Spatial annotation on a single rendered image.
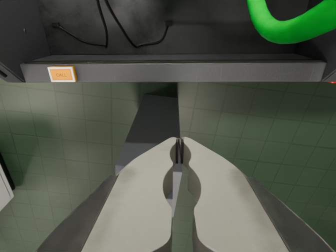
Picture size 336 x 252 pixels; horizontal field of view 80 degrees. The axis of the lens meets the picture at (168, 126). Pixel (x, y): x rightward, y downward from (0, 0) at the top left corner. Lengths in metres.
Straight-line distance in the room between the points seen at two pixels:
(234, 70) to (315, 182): 1.86
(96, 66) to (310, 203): 2.22
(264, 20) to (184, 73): 0.27
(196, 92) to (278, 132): 0.71
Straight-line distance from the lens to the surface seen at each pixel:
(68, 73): 0.47
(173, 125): 1.04
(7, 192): 2.30
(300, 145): 1.90
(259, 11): 0.20
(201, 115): 1.51
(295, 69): 0.49
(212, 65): 0.43
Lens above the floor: 1.37
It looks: 63 degrees down
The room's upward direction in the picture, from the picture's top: 177 degrees counter-clockwise
